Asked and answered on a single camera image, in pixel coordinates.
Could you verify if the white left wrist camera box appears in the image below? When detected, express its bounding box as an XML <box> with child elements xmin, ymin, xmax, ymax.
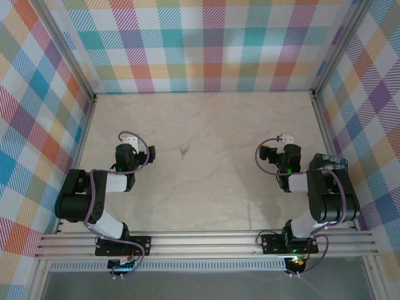
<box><xmin>122</xmin><ymin>133</ymin><xmax>139</xmax><ymax>150</ymax></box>

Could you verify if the aluminium side frame rail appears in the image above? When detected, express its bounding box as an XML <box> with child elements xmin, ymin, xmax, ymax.
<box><xmin>309</xmin><ymin>89</ymin><xmax>359</xmax><ymax>231</ymax></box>
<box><xmin>53</xmin><ymin>93</ymin><xmax>99</xmax><ymax>235</ymax></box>

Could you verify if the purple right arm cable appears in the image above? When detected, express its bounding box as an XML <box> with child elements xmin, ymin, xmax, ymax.
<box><xmin>255</xmin><ymin>136</ymin><xmax>347</xmax><ymax>278</ymax></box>

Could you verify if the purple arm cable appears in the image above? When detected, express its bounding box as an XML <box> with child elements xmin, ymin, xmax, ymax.
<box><xmin>82</xmin><ymin>131</ymin><xmax>150</xmax><ymax>280</ymax></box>
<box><xmin>255</xmin><ymin>136</ymin><xmax>347</xmax><ymax>278</ymax></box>

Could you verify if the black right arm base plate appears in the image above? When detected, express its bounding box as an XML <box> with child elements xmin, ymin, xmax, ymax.
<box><xmin>261</xmin><ymin>232</ymin><xmax>319</xmax><ymax>255</ymax></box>

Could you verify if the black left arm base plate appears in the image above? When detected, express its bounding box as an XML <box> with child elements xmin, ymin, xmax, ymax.
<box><xmin>94</xmin><ymin>235</ymin><xmax>152</xmax><ymax>258</ymax></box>

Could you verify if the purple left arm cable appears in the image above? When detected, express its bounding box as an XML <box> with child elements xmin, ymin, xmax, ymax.
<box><xmin>82</xmin><ymin>131</ymin><xmax>150</xmax><ymax>280</ymax></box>

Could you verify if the aluminium mounting rail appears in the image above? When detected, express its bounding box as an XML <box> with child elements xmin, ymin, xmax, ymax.
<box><xmin>33</xmin><ymin>229</ymin><xmax>381</xmax><ymax>261</ymax></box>

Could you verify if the aluminium frame post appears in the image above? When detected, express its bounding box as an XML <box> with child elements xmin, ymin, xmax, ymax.
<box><xmin>31</xmin><ymin>0</ymin><xmax>98</xmax><ymax>103</ymax></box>
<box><xmin>311</xmin><ymin>0</ymin><xmax>374</xmax><ymax>98</ymax></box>

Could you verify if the grey slotted cable duct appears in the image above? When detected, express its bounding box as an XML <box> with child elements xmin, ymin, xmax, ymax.
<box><xmin>49</xmin><ymin>257</ymin><xmax>289</xmax><ymax>273</ymax></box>

